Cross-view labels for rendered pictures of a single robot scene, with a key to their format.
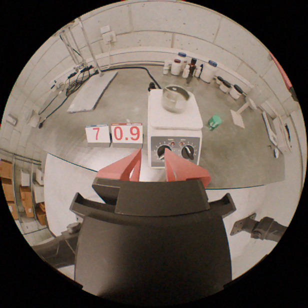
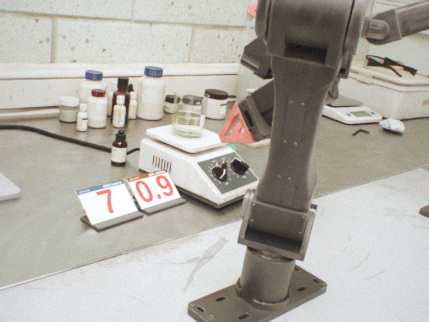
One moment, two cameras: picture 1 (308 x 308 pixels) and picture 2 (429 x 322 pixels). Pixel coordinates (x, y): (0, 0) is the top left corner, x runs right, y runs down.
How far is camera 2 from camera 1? 84 cm
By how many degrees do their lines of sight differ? 63
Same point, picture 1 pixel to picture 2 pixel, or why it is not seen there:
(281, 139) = (383, 94)
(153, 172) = (226, 211)
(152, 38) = (7, 38)
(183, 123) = (212, 141)
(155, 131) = (196, 158)
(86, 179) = (156, 259)
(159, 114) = (187, 142)
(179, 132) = (214, 153)
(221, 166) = not seen: hidden behind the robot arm
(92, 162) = (136, 239)
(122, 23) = not seen: outside the picture
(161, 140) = (207, 164)
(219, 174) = not seen: hidden behind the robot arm
